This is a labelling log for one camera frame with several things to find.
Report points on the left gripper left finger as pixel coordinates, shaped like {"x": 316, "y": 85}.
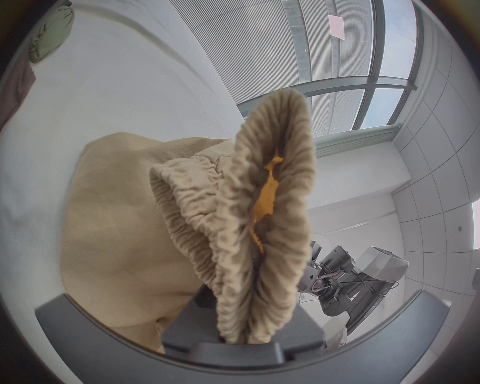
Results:
{"x": 187, "y": 326}

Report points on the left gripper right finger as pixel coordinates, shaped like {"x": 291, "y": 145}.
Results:
{"x": 303, "y": 326}

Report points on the tan shorts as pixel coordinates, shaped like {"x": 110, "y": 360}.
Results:
{"x": 150, "y": 243}

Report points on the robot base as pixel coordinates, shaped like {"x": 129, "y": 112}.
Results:
{"x": 335, "y": 337}

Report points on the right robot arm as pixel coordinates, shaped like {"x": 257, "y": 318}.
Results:
{"x": 356, "y": 277}

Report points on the bed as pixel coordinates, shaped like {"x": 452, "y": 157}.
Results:
{"x": 131, "y": 86}

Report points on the window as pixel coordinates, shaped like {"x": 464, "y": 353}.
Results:
{"x": 300, "y": 48}

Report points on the brown garment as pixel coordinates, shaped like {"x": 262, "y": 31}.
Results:
{"x": 13, "y": 97}

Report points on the green garment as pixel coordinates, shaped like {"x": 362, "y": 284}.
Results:
{"x": 50, "y": 35}

